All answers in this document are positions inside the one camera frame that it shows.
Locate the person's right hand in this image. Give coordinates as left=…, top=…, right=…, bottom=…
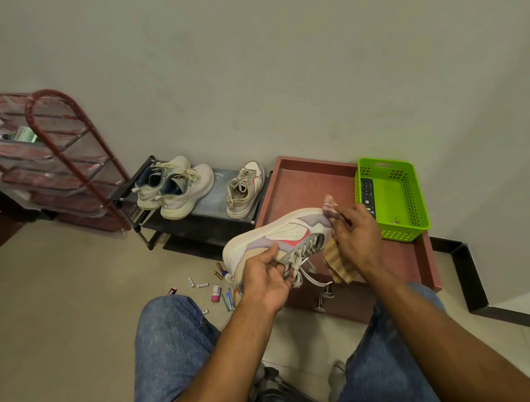
left=330, top=203, right=386, bottom=278

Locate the red metal rack plastic-wrapped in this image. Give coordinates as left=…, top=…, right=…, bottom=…
left=0, top=89, right=133, bottom=234

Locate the person's right leg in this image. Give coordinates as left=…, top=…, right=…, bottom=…
left=338, top=283, right=448, bottom=402

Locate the black shoe rack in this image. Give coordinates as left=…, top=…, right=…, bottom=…
left=108, top=155, right=273, bottom=262

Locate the person's right forearm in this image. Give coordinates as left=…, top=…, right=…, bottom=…
left=364, top=265, right=530, bottom=402

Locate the striped yellow cleaning cloth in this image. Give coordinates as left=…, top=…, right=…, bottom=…
left=322, top=194, right=361, bottom=285

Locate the black stool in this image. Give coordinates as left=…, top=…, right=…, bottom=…
left=256, top=366, right=320, bottom=402

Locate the black baseboard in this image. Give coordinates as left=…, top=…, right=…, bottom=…
left=430, top=236, right=530, bottom=328

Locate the person's left hand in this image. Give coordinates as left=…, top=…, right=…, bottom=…
left=241, top=243, right=295, bottom=315

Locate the grey-blue sneaker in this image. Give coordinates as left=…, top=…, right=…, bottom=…
left=155, top=163, right=215, bottom=221
left=131, top=155, right=191, bottom=211

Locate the person's left forearm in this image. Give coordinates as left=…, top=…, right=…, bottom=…
left=178, top=298, right=287, bottom=402

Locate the green white packet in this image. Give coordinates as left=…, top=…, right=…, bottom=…
left=2, top=126, right=39, bottom=144

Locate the green plastic basket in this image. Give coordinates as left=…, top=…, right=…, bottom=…
left=354, top=157, right=431, bottom=242

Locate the red-brown drawer cabinet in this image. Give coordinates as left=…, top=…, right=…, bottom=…
left=255, top=156, right=443, bottom=324

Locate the white pink sneaker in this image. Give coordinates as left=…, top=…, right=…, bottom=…
left=225, top=161, right=266, bottom=220
left=222, top=207, right=336, bottom=290

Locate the black remote control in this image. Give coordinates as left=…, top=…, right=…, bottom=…
left=360, top=178, right=377, bottom=219

